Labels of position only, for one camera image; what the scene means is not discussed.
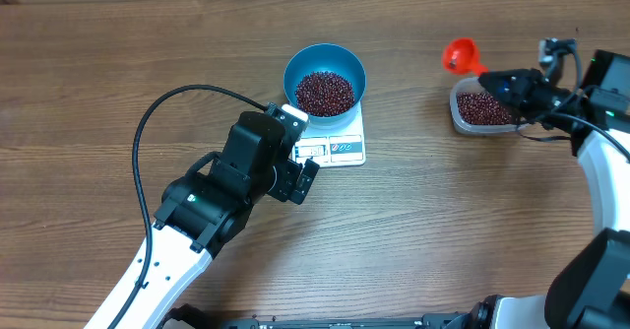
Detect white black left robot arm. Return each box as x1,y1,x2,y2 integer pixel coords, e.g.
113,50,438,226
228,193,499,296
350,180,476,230
88,104,319,328

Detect blue plastic bowl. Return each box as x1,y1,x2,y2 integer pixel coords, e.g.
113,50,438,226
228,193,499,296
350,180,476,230
283,43,367,112

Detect clear plastic food container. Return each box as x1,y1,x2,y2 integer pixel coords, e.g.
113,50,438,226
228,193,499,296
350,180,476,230
450,78,528,136

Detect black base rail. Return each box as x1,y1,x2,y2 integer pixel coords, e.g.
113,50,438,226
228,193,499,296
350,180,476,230
157,304,470,329

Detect white digital kitchen scale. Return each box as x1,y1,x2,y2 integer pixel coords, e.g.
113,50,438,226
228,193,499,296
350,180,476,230
290,103,366,167

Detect red adzuki beans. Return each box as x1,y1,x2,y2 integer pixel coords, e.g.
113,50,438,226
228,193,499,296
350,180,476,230
456,93,512,126

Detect orange measuring scoop blue handle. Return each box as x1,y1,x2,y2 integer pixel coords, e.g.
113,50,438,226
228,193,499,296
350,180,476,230
441,37,512,97

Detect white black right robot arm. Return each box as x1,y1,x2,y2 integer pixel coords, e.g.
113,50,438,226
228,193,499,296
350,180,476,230
478,50,629,328

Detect red beans in bowl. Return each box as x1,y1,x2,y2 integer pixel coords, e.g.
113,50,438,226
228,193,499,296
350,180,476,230
295,72,355,117

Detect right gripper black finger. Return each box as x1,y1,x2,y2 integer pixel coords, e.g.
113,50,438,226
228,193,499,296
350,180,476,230
487,90,522,120
478,68,542,91

